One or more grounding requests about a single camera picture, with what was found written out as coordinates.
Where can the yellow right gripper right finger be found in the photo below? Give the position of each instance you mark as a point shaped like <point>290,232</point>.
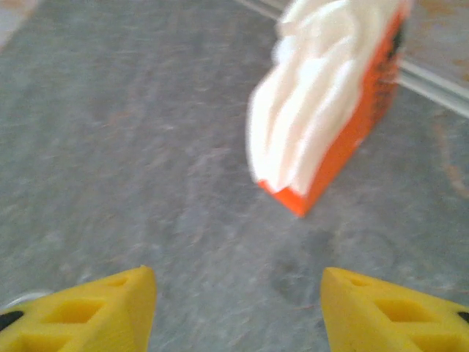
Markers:
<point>359,319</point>

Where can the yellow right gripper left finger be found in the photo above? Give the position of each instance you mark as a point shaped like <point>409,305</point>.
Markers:
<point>110,322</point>

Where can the orange coffee filter box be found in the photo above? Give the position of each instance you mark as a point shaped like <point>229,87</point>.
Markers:
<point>370,102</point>

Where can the white paper filter stack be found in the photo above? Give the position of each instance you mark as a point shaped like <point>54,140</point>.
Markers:
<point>311,91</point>

